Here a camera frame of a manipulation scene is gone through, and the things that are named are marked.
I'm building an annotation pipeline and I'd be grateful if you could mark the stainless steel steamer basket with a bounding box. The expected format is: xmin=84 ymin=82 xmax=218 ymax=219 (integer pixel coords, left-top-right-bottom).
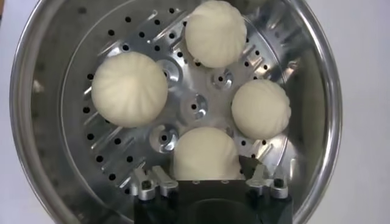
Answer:
xmin=9 ymin=0 xmax=344 ymax=224

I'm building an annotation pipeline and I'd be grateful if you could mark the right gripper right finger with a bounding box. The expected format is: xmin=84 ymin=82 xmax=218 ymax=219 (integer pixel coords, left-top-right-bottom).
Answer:
xmin=238 ymin=155 xmax=289 ymax=200

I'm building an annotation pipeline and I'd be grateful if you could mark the white steamed baozi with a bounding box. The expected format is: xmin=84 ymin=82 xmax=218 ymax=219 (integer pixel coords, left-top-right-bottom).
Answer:
xmin=185 ymin=0 xmax=247 ymax=68
xmin=230 ymin=79 xmax=292 ymax=141
xmin=91 ymin=51 xmax=169 ymax=128
xmin=172 ymin=126 xmax=244 ymax=181

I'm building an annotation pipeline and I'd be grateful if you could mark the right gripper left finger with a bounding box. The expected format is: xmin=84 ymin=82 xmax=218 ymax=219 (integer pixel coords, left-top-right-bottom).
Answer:
xmin=129 ymin=165 xmax=180 ymax=202

